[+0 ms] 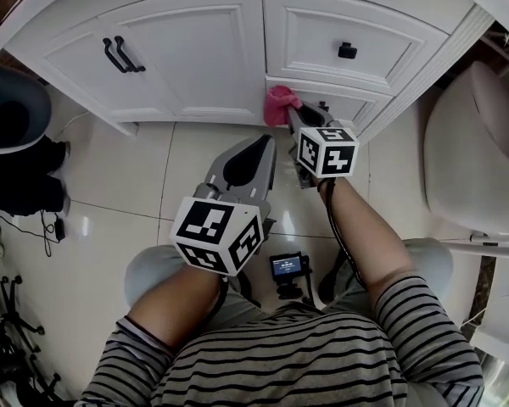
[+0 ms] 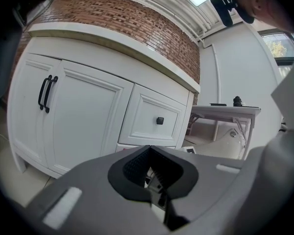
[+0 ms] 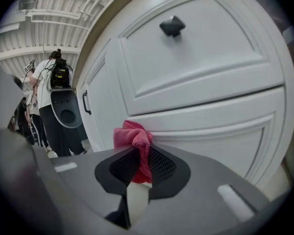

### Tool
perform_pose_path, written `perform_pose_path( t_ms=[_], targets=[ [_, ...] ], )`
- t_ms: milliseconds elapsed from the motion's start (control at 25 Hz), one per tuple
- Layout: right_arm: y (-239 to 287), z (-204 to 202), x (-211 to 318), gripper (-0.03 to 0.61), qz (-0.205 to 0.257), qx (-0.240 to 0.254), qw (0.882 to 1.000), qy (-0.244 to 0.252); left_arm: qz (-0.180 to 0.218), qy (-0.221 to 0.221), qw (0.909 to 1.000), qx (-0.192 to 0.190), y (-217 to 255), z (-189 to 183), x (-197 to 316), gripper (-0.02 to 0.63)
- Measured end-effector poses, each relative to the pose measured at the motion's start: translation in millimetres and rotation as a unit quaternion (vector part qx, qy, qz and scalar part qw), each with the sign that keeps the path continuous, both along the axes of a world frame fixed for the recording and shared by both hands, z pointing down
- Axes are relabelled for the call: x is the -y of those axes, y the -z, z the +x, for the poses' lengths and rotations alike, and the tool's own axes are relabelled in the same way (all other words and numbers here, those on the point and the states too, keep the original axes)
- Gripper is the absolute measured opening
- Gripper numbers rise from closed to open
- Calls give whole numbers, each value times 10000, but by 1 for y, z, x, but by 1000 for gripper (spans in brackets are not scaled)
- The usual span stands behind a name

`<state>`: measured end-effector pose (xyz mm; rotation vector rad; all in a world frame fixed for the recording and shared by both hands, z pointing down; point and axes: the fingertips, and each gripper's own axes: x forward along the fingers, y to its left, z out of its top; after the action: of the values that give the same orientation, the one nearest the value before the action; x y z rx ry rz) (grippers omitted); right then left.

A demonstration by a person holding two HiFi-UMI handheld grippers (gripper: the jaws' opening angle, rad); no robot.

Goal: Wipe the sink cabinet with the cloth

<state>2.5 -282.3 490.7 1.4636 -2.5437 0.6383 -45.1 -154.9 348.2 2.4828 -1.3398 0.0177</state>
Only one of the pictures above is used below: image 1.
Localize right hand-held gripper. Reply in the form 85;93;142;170
285;102;361;190

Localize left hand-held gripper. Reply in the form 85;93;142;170
168;134;279;279

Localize red cloth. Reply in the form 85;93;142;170
262;84;302;127

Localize small white drawer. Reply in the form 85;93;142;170
264;75;394;134

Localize large white drawer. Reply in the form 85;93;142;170
261;0;451;98

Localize person's right forearm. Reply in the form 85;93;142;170
317;176;413;301

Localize person's left forearm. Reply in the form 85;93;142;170
126;264;222;352

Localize white vanity cabinet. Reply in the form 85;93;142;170
0;0;509;148

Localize grey shorts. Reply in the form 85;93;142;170
124;237;455;326

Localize wide white cabinet door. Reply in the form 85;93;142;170
96;0;267;119

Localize beige toilet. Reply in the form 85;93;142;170
422;59;509;246

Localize striped shirt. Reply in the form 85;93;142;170
74;275;487;407

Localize narrow white cabinet door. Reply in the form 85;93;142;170
3;27;176;120

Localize dark grey bin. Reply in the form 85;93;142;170
0;61;53;156

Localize black folding stand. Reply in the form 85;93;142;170
0;269;65;407

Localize small black camera with screen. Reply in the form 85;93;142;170
268;250;314;301

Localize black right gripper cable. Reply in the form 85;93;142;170
323;179;369;291

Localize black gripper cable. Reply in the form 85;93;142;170
323;179;369;291
202;275;260;326

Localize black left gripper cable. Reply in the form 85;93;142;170
202;275;260;326

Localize black door handle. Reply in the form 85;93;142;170
114;35;147;73
102;36;131;74

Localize thin white floor cable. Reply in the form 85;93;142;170
58;108;91;136

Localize thin black floor cable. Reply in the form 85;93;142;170
0;209;59;259

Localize white wire rack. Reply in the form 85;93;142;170
477;26;509;78

